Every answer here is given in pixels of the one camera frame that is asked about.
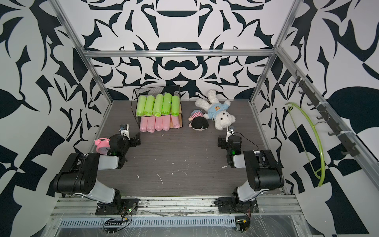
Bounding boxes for green plastic hanger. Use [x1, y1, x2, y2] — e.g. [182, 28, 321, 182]
[285, 102, 326, 187]

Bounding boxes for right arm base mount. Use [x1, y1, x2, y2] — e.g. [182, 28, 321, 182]
[214, 193, 260, 214]

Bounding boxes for wooden wire shelf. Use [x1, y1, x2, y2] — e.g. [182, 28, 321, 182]
[131, 86, 183, 133]

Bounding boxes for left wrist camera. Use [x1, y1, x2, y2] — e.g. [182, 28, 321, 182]
[119, 124, 130, 140]

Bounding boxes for pink trash bag roll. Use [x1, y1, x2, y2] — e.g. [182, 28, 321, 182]
[147, 116, 156, 133]
[155, 116, 163, 131]
[139, 117, 148, 132]
[162, 115, 171, 131]
[171, 116, 181, 129]

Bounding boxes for black connector box cables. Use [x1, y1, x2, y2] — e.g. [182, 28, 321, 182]
[103, 218, 131, 235]

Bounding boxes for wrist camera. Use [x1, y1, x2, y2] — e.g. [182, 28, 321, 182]
[119, 124, 130, 140]
[226, 126, 235, 142]

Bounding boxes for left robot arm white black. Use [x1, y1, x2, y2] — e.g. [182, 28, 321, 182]
[53, 132, 141, 206]

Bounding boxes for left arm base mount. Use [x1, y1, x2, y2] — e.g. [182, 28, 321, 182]
[95, 197, 140, 216]

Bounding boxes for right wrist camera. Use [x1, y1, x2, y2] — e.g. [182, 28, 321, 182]
[226, 126, 235, 142]

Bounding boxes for black wall hook rack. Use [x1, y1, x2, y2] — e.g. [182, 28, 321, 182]
[292, 72, 360, 157]

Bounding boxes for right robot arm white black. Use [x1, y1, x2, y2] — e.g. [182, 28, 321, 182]
[217, 135, 284, 204]

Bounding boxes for pink plastic toy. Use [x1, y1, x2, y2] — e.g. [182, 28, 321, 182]
[94, 138, 110, 155]

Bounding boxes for green trash bag roll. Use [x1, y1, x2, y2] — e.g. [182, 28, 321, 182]
[136, 95, 147, 117]
[171, 96, 180, 117]
[153, 94, 163, 117]
[162, 92, 172, 116]
[144, 95, 155, 117]

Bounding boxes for small doll striped hat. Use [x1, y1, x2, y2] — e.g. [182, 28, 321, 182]
[189, 110, 209, 131]

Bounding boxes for white teddy bear blue shirt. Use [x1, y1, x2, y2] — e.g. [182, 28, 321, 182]
[195, 90, 236, 130]

